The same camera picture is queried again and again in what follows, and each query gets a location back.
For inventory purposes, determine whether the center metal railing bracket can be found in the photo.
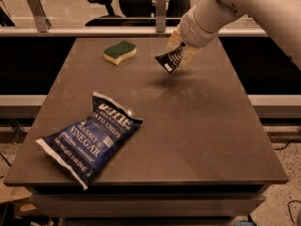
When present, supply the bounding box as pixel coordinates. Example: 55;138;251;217
156;0;166;33

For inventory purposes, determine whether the black office chair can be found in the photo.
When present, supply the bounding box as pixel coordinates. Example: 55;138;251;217
86;0;190;26

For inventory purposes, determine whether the black floor cable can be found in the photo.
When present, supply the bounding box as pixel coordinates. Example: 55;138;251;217
274;139;301;226

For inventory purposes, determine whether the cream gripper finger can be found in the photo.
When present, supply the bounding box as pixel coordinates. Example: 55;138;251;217
166;26;183;52
179;45;201;68

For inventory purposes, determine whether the green and yellow sponge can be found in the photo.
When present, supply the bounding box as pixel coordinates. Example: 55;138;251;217
103;40;136;65

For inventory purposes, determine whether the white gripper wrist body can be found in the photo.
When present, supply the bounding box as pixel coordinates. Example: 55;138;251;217
179;7;217;47

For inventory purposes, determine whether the horizontal metal rail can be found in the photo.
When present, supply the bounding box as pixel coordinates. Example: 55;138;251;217
0;26;267;37

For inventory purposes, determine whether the blue kettle chips bag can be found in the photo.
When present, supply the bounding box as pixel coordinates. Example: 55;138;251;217
36;92;143;190

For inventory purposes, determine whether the metal railing bracket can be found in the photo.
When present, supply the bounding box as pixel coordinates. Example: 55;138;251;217
156;0;166;33
26;0;52;33

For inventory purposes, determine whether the left metal railing bracket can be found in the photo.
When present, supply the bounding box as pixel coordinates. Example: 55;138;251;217
26;0;52;33

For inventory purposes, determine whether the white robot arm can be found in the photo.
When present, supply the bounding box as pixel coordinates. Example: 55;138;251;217
167;0;301;69

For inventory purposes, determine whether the black rxbar chocolate bar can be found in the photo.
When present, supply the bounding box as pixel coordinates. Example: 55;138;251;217
155;42;186;73

